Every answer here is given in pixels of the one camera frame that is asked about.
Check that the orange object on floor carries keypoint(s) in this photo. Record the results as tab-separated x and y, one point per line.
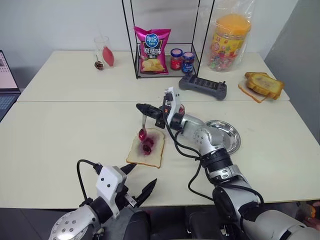
308	211

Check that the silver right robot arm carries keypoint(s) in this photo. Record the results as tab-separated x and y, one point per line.
225	160

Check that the metal spoon with jam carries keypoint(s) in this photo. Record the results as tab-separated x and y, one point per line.
142	131

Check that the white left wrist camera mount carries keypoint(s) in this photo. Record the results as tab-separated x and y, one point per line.
110	182

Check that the clear plastic bag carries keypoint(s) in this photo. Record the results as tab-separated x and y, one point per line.
203	37

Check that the red balloon-shaped object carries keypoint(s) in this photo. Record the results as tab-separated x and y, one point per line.
108	57

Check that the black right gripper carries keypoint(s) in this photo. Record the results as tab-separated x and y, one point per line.
161	118

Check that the grey handheld controller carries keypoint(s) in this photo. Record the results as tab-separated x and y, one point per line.
202	85

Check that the pink potato chips bag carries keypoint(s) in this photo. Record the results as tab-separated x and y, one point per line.
153	55

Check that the clear glass cup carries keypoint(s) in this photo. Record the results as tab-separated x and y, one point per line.
98	43

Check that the red jam blob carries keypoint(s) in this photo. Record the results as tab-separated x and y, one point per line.
148	143

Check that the blue label jam jar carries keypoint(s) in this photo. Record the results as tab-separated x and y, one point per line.
188	63

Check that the open laptop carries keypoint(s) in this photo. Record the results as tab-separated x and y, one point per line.
7	87

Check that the white bread slice with jam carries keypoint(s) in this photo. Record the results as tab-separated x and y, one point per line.
155	155

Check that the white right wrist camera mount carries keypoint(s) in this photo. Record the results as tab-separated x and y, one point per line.
173	100

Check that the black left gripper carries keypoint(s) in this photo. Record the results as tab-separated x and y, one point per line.
127	200

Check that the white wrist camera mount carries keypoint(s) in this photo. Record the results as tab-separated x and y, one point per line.
110	182
173	100

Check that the small dark round object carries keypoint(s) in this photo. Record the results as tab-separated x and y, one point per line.
99	65

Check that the round metal plate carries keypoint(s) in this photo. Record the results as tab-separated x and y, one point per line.
231	137

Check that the candy jar with orange lid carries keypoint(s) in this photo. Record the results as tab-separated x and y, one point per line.
230	42

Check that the white bread slice orange crust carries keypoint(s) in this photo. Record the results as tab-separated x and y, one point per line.
252	95

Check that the toasted golden bread slice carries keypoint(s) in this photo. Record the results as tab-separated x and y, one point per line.
265	85

